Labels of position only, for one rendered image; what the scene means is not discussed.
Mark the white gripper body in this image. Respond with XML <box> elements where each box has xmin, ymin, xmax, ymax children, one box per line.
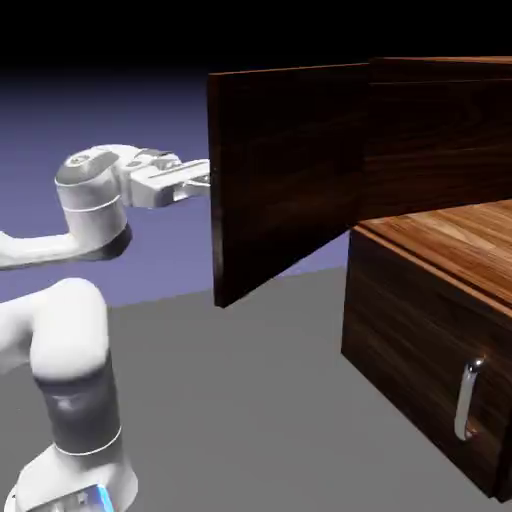
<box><xmin>128</xmin><ymin>158</ymin><xmax>212</xmax><ymax>210</ymax></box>

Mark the dark wood cabinet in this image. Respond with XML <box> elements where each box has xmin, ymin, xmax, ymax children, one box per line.
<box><xmin>340</xmin><ymin>55</ymin><xmax>512</xmax><ymax>504</ymax></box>

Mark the dark wood door without handle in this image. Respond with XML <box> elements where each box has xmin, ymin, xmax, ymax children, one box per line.
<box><xmin>206</xmin><ymin>62</ymin><xmax>371</xmax><ymax>309</ymax></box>

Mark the curved silver handle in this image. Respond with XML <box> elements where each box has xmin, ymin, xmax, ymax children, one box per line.
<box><xmin>453</xmin><ymin>356</ymin><xmax>488</xmax><ymax>442</ymax></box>

